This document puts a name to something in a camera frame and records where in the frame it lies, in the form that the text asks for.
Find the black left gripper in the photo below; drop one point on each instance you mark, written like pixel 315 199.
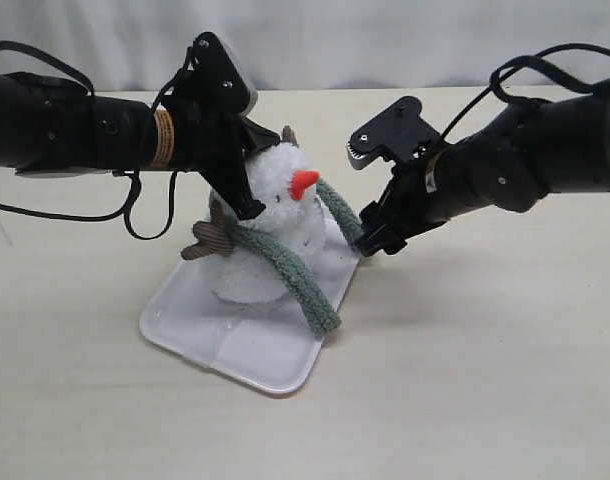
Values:
pixel 182 134

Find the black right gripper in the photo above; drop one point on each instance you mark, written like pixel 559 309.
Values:
pixel 429 193

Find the white plush snowman toy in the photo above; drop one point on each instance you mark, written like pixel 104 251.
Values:
pixel 282 178

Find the green knitted scarf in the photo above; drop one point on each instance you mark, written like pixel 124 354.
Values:
pixel 320 315

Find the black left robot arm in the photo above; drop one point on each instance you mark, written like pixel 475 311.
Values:
pixel 53 127

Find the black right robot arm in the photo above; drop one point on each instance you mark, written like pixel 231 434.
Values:
pixel 533 148

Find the white plastic tray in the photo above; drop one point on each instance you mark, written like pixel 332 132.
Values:
pixel 269 348

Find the white backdrop curtain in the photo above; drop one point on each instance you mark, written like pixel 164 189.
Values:
pixel 286 45

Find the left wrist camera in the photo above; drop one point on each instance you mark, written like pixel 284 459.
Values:
pixel 230 70

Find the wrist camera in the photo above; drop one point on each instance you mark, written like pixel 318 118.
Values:
pixel 395 133
pixel 230 70

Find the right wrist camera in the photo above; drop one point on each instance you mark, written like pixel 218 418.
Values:
pixel 395 133

